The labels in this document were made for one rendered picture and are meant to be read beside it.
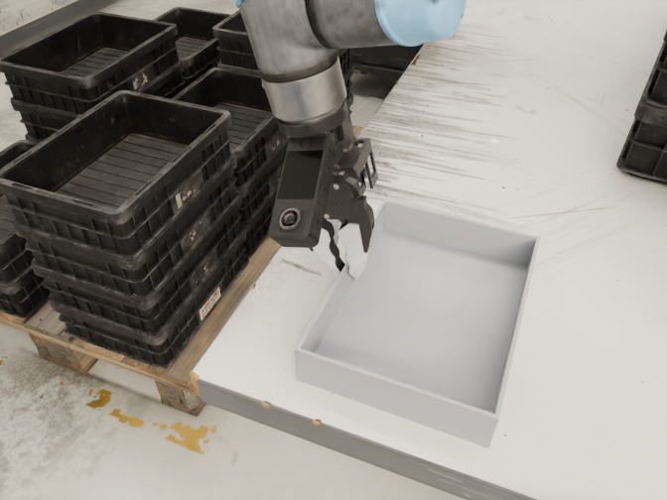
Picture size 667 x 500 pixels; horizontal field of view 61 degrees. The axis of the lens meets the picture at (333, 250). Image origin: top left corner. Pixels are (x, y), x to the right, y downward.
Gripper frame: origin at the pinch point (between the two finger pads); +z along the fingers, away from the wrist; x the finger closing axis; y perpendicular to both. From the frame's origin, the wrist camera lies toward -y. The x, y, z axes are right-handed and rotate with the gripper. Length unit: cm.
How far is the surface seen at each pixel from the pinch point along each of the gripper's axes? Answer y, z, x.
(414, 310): -0.3, 4.8, -7.4
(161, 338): 16, 36, 56
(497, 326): 0.2, 7.1, -16.6
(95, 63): 86, -1, 107
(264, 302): -4.3, 1.1, 9.4
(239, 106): 94, 20, 70
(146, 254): 19, 14, 50
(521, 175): 32.9, 7.6, -16.6
